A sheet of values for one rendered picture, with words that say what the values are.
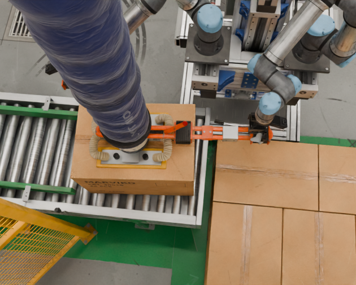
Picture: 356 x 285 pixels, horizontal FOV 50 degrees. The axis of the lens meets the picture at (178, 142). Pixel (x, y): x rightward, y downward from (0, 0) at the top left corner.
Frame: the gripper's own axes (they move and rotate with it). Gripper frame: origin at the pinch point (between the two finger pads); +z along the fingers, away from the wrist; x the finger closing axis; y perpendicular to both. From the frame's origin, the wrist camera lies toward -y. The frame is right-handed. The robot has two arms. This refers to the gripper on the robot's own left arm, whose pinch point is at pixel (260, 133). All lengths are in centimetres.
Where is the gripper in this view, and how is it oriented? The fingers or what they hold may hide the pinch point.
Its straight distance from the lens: 178.0
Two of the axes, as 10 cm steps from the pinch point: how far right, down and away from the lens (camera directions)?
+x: -0.4, 9.5, -3.1
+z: 0.4, 3.1, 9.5
